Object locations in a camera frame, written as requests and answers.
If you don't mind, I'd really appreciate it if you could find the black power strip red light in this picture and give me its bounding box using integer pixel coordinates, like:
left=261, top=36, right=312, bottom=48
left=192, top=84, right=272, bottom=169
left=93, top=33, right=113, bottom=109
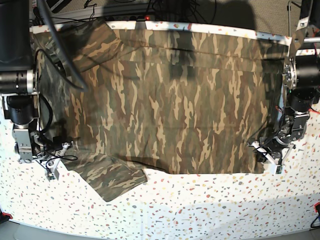
left=104, top=14, right=156, bottom=21

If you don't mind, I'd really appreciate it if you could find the metal stand frame right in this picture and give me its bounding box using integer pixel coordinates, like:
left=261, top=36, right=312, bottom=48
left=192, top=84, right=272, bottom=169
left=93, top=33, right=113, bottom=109
left=286, top=0, right=302, bottom=37

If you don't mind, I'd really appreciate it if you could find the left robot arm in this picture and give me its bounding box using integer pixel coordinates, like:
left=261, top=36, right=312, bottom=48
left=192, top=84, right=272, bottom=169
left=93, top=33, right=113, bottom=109
left=250, top=0, right=320, bottom=175

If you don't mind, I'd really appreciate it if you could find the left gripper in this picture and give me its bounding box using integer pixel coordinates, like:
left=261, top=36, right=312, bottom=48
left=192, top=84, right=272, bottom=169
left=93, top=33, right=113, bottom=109
left=247, top=134, right=297, bottom=175

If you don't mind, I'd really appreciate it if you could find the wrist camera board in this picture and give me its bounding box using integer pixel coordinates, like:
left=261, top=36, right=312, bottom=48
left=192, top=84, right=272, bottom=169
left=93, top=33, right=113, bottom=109
left=275, top=165, right=285, bottom=175
left=46, top=172, right=56, bottom=181

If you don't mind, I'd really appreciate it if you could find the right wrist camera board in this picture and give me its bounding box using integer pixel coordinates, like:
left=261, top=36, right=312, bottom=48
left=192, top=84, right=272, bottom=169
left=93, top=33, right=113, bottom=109
left=46, top=172, right=56, bottom=181

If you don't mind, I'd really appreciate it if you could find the red clamp right corner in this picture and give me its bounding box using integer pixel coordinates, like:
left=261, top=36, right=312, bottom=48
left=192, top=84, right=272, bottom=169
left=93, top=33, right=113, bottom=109
left=314, top=202, right=320, bottom=215

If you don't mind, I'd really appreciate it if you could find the terrazzo pattern tablecloth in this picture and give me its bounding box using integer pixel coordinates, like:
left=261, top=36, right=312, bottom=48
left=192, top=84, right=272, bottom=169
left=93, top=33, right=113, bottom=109
left=0, top=21, right=320, bottom=240

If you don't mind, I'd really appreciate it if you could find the red clamp corner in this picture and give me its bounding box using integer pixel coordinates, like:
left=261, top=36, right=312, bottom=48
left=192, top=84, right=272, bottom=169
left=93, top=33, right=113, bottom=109
left=314, top=202, right=320, bottom=215
left=0, top=212, right=13, bottom=222

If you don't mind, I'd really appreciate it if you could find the grey camera mount base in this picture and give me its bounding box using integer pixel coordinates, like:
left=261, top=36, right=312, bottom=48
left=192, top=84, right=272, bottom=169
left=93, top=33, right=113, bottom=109
left=135, top=21, right=147, bottom=30

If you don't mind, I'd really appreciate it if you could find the camouflage T-shirt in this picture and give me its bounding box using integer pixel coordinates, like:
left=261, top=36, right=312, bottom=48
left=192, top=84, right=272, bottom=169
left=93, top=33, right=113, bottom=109
left=32, top=19, right=291, bottom=202

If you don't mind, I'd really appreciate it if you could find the red clamp left corner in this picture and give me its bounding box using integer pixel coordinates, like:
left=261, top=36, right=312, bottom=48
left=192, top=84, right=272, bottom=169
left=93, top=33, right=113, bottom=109
left=0, top=212, right=13, bottom=222

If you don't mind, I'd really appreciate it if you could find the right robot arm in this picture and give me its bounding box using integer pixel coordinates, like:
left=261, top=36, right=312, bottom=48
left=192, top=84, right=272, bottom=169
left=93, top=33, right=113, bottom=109
left=0, top=0, right=77, bottom=181

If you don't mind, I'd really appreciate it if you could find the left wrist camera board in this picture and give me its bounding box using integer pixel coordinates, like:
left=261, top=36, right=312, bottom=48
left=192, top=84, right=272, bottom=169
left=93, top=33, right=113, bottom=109
left=275, top=165, right=285, bottom=175

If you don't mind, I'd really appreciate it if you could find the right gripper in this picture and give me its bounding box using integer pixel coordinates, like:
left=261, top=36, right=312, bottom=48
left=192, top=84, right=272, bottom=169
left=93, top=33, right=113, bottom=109
left=33, top=134, right=81, bottom=181

